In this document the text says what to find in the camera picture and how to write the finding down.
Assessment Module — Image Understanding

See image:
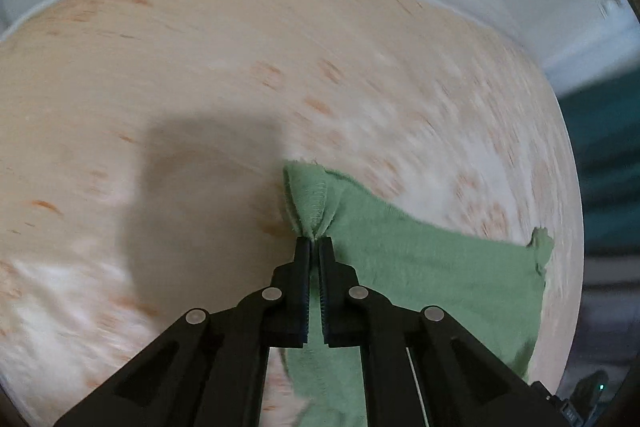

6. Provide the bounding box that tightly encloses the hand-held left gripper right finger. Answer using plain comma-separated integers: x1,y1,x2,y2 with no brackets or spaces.
320,238,568,427

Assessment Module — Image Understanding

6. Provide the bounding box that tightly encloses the teal curtain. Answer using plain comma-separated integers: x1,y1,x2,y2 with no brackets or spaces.
545,67,640,258

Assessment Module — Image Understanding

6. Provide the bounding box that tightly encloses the beige floral bedspread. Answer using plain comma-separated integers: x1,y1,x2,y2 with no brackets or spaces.
0,0,585,427

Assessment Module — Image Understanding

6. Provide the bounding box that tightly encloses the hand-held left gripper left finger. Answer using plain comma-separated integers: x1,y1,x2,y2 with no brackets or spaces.
52,237,310,427

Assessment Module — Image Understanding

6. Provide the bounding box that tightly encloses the green cloth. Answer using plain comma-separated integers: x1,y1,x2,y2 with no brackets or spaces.
280,159,555,427

